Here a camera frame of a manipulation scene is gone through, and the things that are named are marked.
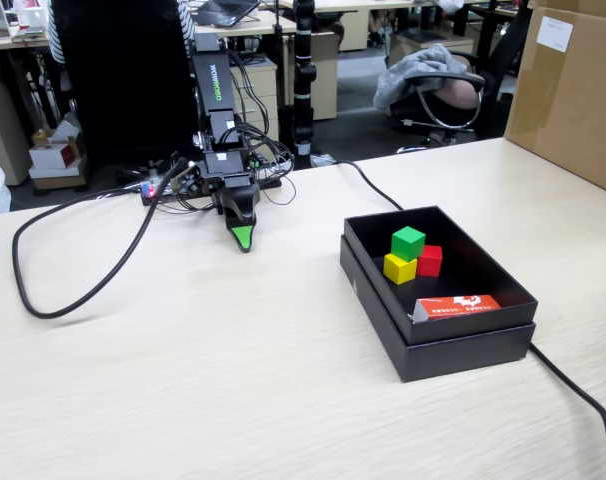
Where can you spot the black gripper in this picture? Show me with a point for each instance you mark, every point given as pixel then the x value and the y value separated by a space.
pixel 223 164

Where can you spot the yellow wooden cube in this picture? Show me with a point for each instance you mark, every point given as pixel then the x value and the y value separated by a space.
pixel 399 269

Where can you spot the green wooden cube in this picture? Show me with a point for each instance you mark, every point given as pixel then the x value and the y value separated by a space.
pixel 408 244

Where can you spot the red wooden cube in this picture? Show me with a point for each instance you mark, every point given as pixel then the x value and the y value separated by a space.
pixel 431 262

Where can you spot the white and red small box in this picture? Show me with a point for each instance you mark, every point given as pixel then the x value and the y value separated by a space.
pixel 50 156

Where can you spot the black cardboard box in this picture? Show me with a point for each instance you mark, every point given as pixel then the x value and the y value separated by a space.
pixel 458 357

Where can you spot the large brown cardboard box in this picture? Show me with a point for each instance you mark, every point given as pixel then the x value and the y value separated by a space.
pixel 568 100

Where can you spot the black controller board base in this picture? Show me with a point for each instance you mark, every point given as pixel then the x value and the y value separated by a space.
pixel 150 196

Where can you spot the black vertical stand pole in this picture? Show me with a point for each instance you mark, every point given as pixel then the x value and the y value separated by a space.
pixel 303 90

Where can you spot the large black office chair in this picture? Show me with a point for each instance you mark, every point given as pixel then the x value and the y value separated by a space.
pixel 128 75

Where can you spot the black open laptop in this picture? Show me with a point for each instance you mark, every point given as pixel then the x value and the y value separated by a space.
pixel 225 10

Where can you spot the grey fleece blanket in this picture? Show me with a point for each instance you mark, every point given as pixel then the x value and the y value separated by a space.
pixel 418 70

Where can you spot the orange paper carton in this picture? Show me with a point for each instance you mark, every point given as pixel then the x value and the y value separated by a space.
pixel 458 307

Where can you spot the person in striped shirt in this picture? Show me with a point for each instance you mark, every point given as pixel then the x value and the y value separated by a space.
pixel 56 40

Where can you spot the slim black office chair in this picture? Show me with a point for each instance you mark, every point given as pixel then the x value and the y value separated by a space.
pixel 503 75

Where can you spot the white shipping label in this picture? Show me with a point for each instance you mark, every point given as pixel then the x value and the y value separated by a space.
pixel 554 34

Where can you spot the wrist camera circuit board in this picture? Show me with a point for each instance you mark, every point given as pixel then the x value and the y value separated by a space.
pixel 185 180

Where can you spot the chrome-frame office chair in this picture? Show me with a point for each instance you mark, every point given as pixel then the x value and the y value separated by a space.
pixel 453 95

